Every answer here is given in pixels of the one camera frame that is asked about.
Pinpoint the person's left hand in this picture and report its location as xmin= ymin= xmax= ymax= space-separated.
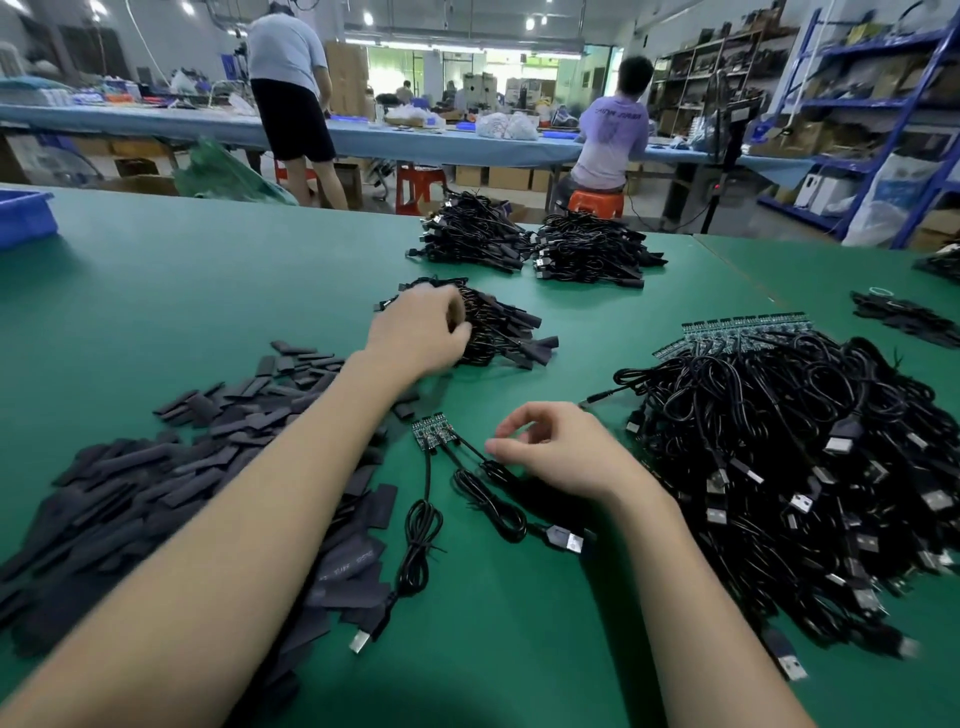
xmin=364 ymin=282 xmax=474 ymax=386

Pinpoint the open cardboard box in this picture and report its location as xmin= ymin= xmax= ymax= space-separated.
xmin=97 ymin=174 xmax=179 ymax=198

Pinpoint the person's right hand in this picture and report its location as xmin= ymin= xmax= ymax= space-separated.
xmin=484 ymin=400 xmax=650 ymax=515

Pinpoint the large pile of black cables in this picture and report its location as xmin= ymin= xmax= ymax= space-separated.
xmin=585 ymin=319 xmax=960 ymax=684

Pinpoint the person's right forearm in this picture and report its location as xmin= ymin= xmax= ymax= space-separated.
xmin=607 ymin=480 xmax=819 ymax=728

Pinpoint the bundle of black cables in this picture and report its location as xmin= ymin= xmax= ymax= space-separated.
xmin=531 ymin=210 xmax=669 ymax=290
xmin=406 ymin=190 xmax=536 ymax=276

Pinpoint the red plastic stool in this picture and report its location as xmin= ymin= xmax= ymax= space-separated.
xmin=394 ymin=165 xmax=449 ymax=216

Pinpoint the blue plastic bin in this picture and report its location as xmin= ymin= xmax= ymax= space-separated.
xmin=0 ymin=187 xmax=59 ymax=252

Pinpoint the blue metal shelving rack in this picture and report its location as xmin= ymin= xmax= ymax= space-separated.
xmin=754 ymin=0 xmax=960 ymax=249

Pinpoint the green plastic bag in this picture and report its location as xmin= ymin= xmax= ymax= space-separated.
xmin=172 ymin=139 xmax=299 ymax=206

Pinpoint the white plastic bag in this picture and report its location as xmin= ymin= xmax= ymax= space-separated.
xmin=840 ymin=153 xmax=939 ymax=246

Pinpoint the small bundle of cables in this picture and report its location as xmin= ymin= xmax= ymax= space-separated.
xmin=850 ymin=288 xmax=960 ymax=351

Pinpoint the orange plastic stool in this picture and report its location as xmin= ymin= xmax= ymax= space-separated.
xmin=567 ymin=187 xmax=627 ymax=222

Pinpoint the dark storage shelf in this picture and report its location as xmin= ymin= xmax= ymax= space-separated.
xmin=652 ymin=18 xmax=800 ymax=137

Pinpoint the huge heap of black cables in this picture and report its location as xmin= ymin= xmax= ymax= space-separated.
xmin=915 ymin=244 xmax=960 ymax=287

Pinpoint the black tripod stand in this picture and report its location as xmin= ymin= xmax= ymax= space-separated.
xmin=667 ymin=82 xmax=764 ymax=234

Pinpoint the heap of finished black cables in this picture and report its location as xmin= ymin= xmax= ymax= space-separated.
xmin=375 ymin=274 xmax=561 ymax=372

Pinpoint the person's left forearm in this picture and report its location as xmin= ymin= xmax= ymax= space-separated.
xmin=0 ymin=352 xmax=419 ymax=728

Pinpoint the long blue work table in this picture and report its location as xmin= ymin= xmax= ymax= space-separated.
xmin=0 ymin=102 xmax=819 ymax=189

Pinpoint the pile of black sleeve strips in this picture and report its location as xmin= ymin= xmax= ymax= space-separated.
xmin=0 ymin=340 xmax=429 ymax=728

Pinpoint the joined bunch of black cables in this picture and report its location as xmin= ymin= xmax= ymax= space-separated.
xmin=348 ymin=412 xmax=590 ymax=657

